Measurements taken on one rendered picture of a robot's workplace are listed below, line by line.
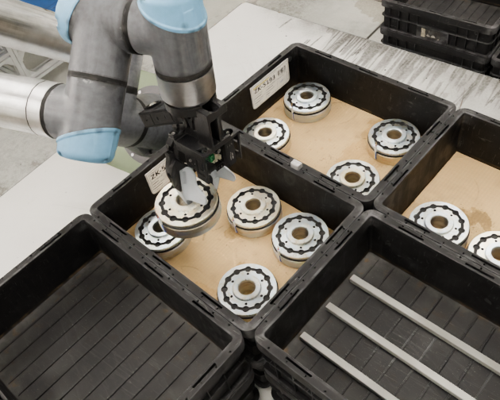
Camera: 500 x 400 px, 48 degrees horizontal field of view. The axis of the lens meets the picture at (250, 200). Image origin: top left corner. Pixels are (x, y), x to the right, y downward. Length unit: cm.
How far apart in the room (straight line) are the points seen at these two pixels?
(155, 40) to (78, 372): 56
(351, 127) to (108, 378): 69
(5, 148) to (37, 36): 177
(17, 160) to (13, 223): 132
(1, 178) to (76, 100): 199
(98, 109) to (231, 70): 95
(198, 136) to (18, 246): 71
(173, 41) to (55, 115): 18
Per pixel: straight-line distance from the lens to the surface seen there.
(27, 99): 79
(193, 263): 104
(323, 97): 127
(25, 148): 280
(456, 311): 98
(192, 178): 84
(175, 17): 68
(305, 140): 121
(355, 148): 119
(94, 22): 74
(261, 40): 175
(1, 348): 109
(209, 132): 76
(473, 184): 114
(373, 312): 96
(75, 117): 74
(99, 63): 73
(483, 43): 200
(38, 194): 148
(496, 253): 103
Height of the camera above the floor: 167
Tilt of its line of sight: 49 degrees down
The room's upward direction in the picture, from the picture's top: 12 degrees counter-clockwise
